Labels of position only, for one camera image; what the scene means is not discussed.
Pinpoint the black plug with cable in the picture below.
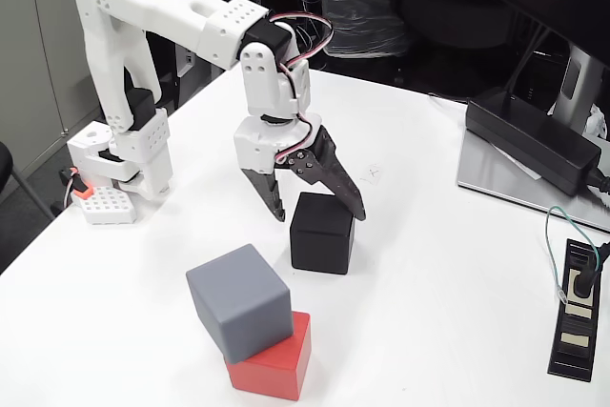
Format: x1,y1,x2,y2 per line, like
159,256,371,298
571,239,610,298

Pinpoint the clear tape mark with cross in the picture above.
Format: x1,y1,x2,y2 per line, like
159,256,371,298
360,164,385,185

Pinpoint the black chair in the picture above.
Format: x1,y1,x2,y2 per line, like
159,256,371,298
0,142,56,222

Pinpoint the crumpled white plastic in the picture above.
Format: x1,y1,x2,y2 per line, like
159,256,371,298
583,104,610,141

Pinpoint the green wire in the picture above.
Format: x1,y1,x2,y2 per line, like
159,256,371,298
544,205,597,304

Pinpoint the black power strip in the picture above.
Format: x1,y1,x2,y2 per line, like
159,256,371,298
546,237,602,383

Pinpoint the black power adapter brick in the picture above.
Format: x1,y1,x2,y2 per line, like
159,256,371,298
464,87,602,197

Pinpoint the black cube block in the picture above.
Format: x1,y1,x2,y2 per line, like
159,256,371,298
289,191,356,275

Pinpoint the grey cube block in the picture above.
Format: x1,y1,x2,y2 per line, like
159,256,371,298
185,243,295,364

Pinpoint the silver monitor base plate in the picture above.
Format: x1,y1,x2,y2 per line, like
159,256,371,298
456,128,610,232

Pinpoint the red cube block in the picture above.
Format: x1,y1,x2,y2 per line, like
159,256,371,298
224,311,314,401

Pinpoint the white perforated table clamp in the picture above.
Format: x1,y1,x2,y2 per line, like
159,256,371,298
78,186,139,226

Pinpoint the white paper sheet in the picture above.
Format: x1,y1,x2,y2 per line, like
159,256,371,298
485,139,544,182

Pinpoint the orange connector with wires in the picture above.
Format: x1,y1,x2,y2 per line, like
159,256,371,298
59,166,94,201

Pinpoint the silver monitor stand neck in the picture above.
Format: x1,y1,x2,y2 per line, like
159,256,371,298
545,42,610,134

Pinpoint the plastic-wrapped black bin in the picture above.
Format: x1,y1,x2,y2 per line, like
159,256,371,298
314,0,411,59

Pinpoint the black adapter power cable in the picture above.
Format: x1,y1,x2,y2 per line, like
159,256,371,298
583,166,610,211

